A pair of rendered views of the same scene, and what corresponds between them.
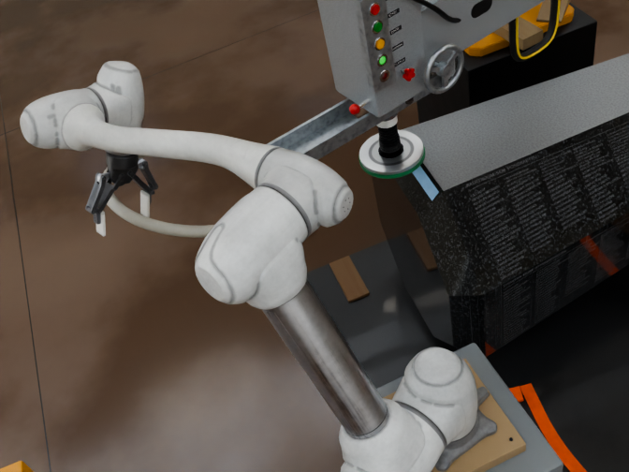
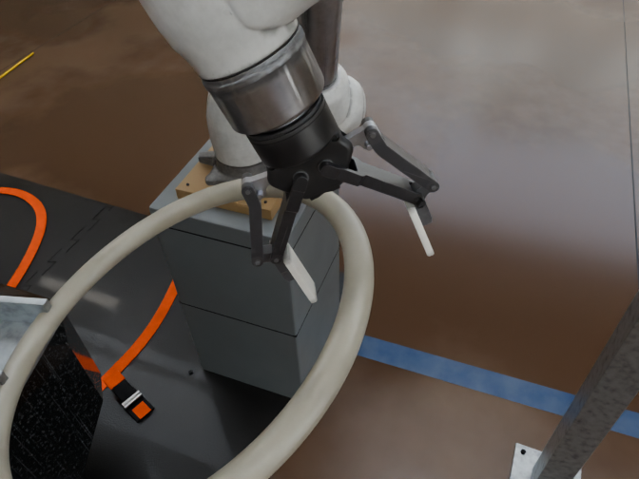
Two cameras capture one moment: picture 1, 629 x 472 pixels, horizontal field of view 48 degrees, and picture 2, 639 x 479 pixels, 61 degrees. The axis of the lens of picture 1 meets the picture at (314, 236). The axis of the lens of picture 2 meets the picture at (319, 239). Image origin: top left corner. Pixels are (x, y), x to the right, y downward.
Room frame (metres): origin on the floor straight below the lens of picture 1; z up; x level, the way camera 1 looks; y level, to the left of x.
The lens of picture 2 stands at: (1.75, 0.63, 1.72)
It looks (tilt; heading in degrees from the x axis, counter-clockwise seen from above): 45 degrees down; 213
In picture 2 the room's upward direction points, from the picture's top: 2 degrees counter-clockwise
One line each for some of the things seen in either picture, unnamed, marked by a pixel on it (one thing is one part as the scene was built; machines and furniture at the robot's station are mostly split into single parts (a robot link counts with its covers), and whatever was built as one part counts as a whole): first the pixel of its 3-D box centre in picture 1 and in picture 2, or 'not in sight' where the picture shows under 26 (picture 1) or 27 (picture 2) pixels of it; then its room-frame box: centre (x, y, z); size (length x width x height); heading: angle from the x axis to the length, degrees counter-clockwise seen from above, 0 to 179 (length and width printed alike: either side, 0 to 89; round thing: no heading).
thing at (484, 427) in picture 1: (451, 414); (238, 158); (0.85, -0.20, 0.86); 0.22 x 0.18 x 0.06; 111
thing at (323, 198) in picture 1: (305, 192); not in sight; (0.99, -0.01, 1.56); 0.18 x 0.14 x 0.13; 39
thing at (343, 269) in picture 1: (348, 278); not in sight; (2.09, -0.10, 0.02); 0.25 x 0.10 x 0.01; 8
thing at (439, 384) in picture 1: (438, 391); (242, 113); (0.84, -0.17, 1.00); 0.18 x 0.16 x 0.22; 129
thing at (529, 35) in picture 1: (517, 30); not in sight; (2.44, -1.02, 0.81); 0.20 x 0.10 x 0.05; 16
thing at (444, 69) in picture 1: (435, 65); not in sight; (1.73, -0.48, 1.25); 0.15 x 0.10 x 0.15; 114
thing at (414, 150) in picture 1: (391, 152); not in sight; (1.79, -0.32, 0.92); 0.21 x 0.21 x 0.01
